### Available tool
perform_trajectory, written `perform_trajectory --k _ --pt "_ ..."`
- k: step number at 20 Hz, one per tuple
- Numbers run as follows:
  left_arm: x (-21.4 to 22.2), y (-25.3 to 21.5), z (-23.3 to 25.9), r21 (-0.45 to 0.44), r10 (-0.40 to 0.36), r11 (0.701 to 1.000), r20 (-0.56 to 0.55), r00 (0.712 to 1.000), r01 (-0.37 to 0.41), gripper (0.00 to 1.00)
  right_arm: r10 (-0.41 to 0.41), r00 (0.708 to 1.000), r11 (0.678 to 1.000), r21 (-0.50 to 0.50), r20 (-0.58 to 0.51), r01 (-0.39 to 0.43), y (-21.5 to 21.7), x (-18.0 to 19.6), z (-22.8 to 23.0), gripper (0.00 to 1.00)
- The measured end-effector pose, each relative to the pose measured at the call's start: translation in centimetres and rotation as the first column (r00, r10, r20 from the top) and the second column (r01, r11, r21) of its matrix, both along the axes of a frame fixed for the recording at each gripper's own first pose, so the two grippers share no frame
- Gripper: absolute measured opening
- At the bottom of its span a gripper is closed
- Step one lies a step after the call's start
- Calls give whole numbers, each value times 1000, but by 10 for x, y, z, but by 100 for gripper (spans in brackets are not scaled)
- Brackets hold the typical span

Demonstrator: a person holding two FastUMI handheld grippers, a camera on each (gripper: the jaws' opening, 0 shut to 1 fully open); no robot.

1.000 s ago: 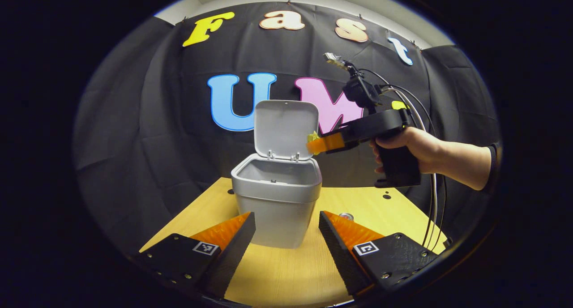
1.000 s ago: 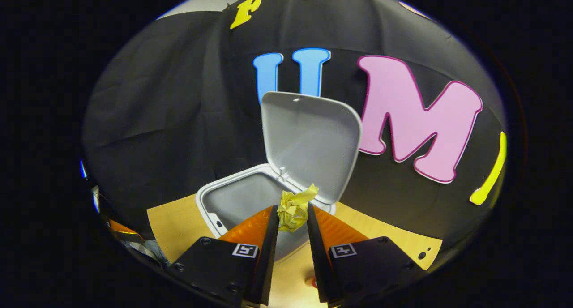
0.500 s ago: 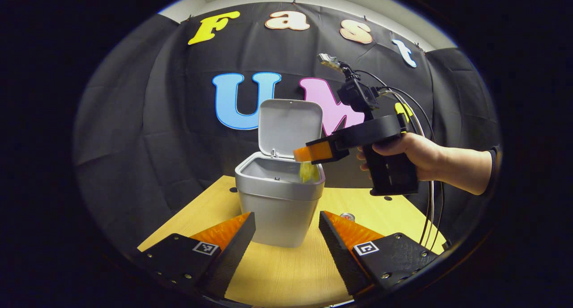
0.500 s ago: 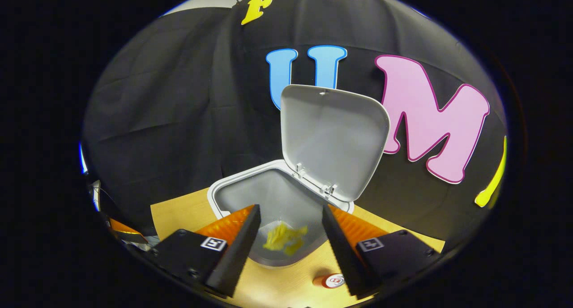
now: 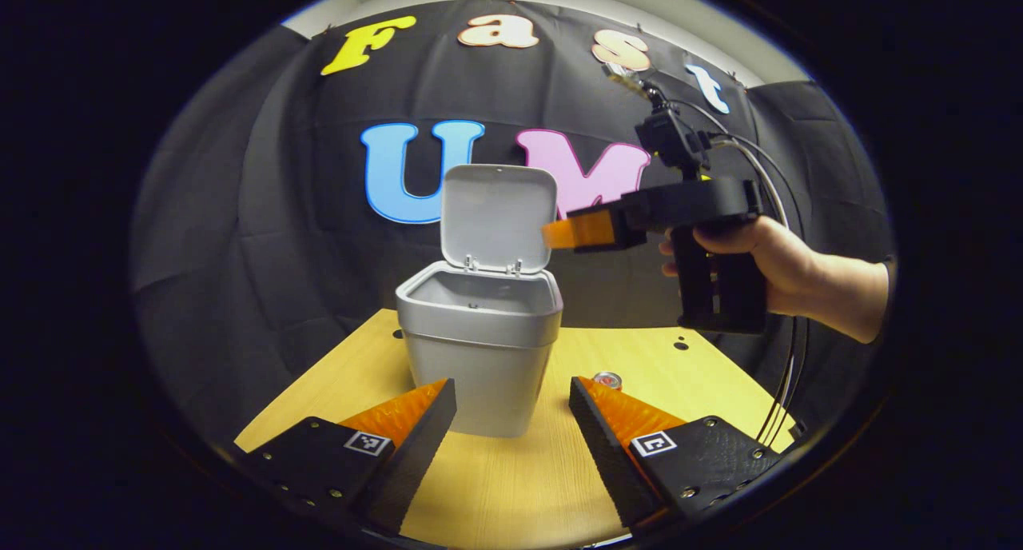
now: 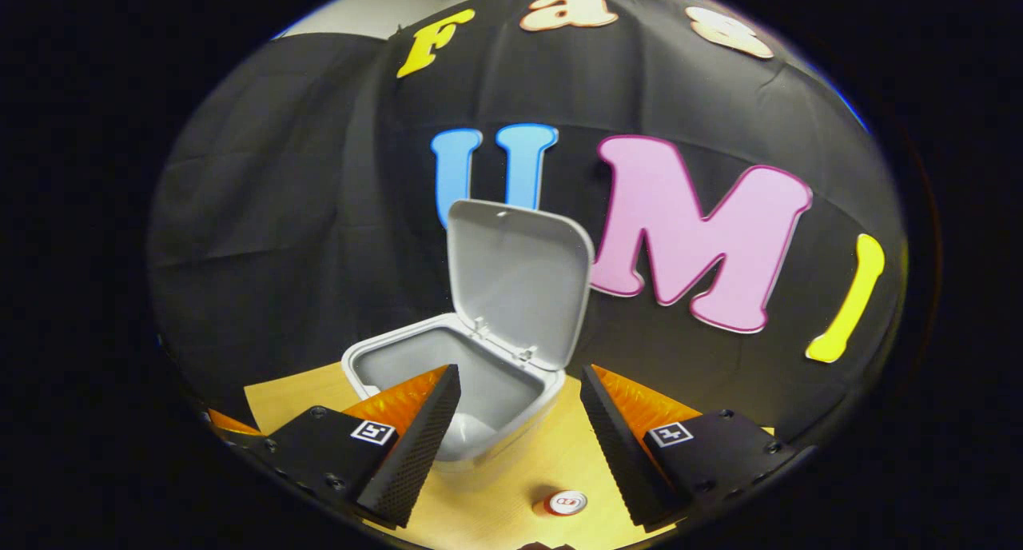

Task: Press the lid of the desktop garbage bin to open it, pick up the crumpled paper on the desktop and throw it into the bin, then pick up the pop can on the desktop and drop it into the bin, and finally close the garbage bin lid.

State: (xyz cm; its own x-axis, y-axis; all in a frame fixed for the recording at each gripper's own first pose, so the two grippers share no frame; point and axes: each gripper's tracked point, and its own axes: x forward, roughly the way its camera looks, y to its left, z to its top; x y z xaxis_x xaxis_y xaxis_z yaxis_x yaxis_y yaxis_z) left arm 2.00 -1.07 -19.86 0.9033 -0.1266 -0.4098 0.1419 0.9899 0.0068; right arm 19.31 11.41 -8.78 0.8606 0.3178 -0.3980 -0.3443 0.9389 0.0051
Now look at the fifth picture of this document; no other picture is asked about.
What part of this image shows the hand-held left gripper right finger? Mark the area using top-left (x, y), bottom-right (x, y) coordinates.
top-left (569, 377), bottom-right (788, 527)

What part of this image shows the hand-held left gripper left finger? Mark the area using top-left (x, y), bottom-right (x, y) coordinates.
top-left (236, 378), bottom-right (458, 535)

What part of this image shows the grey desktop garbage bin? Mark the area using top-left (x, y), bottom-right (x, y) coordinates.
top-left (396, 164), bottom-right (564, 439)

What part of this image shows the wooden desktop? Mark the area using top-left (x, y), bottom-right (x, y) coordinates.
top-left (234, 309), bottom-right (798, 550)

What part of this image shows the gripper cable bundle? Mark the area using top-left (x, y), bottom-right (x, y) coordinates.
top-left (667, 98), bottom-right (810, 447)

